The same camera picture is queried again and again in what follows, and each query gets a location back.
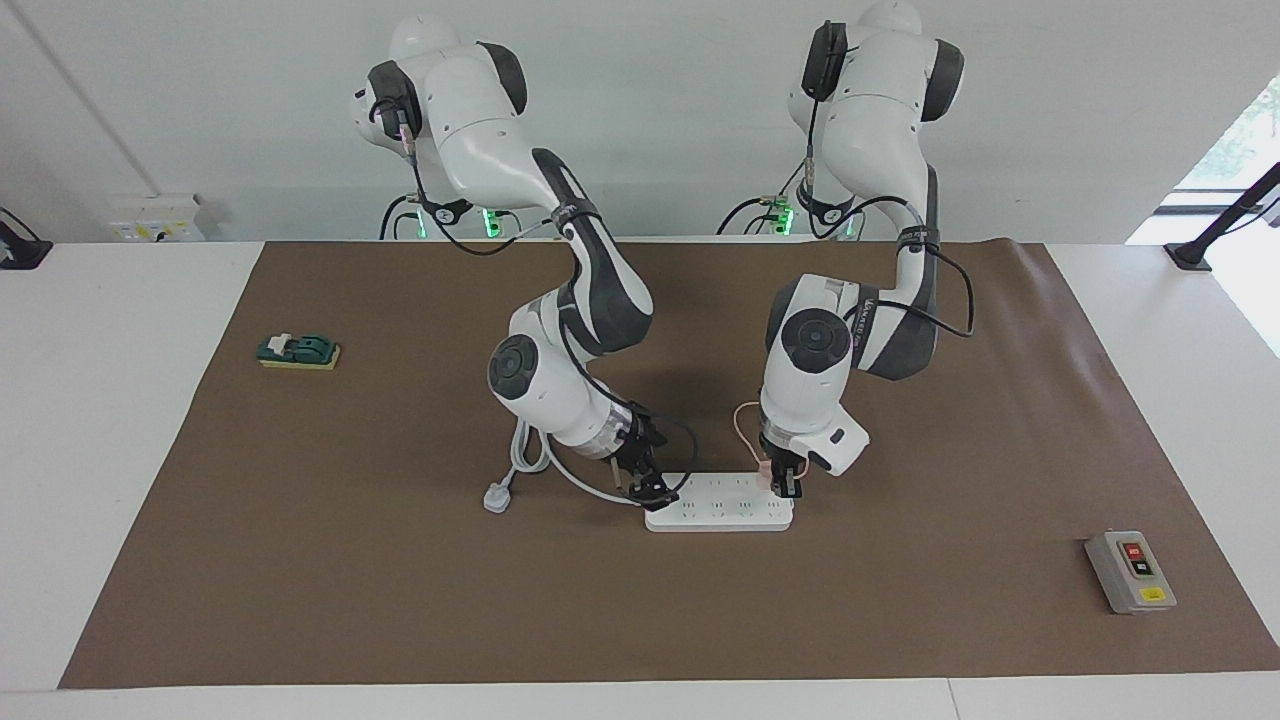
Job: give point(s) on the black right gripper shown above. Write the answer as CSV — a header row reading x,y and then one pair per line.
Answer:
x,y
635,445

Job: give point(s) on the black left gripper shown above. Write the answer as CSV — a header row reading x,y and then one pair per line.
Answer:
x,y
782,450

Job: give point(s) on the pink charger adapter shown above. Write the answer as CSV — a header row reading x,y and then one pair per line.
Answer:
x,y
764,476

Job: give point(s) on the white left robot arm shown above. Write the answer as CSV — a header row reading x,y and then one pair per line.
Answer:
x,y
850,130

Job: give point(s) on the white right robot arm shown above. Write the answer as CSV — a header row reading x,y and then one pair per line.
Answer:
x,y
480,130

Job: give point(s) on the brown table mat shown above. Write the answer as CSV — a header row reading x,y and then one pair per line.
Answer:
x,y
640,610

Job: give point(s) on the black stand with pole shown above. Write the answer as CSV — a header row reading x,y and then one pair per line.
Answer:
x,y
1225,215

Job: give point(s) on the grey on-off switch box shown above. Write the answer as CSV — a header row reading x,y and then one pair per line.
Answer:
x,y
1130,572

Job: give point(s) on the green knife switch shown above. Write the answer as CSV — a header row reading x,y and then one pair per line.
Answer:
x,y
300,350

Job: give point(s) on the white wall socket box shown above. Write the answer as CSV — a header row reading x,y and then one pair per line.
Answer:
x,y
155,218

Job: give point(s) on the black clamp mount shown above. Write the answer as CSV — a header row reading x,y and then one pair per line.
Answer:
x,y
18,252

